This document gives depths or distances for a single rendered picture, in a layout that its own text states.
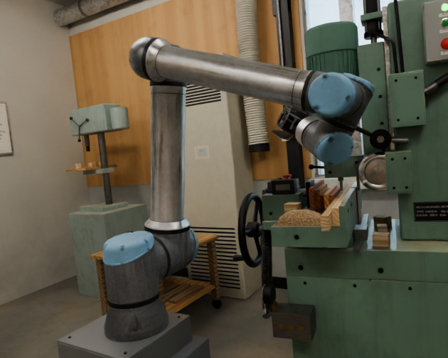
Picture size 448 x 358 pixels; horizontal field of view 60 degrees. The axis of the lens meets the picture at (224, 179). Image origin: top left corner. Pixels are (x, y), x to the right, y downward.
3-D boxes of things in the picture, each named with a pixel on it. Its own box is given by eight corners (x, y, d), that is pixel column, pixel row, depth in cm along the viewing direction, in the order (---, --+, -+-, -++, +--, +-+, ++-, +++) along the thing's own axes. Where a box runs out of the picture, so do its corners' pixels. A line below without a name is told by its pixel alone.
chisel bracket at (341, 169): (328, 180, 141) (326, 157, 141) (368, 177, 136) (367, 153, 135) (324, 182, 135) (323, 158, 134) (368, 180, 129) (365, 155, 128)
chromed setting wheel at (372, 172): (359, 192, 124) (357, 153, 123) (402, 190, 119) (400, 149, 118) (358, 193, 121) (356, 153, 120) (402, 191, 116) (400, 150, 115)
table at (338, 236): (289, 209, 171) (288, 195, 171) (362, 207, 159) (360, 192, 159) (240, 246, 116) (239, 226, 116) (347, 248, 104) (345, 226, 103)
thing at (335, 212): (352, 193, 160) (351, 181, 159) (357, 193, 159) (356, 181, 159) (332, 226, 105) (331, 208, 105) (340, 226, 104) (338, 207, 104)
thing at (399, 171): (387, 190, 120) (385, 151, 119) (412, 189, 117) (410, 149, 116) (387, 194, 112) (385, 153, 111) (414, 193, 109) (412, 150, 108)
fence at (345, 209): (357, 193, 159) (356, 180, 159) (361, 193, 158) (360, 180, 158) (340, 226, 104) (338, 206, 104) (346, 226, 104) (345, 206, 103)
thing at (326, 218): (347, 193, 162) (346, 183, 161) (352, 193, 161) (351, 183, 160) (321, 231, 101) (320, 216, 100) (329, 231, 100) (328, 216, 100)
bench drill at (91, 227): (116, 275, 377) (97, 111, 364) (165, 282, 344) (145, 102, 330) (74, 293, 337) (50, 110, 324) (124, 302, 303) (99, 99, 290)
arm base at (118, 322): (136, 347, 103) (131, 312, 103) (90, 333, 114) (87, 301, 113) (181, 318, 119) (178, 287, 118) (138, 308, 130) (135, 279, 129)
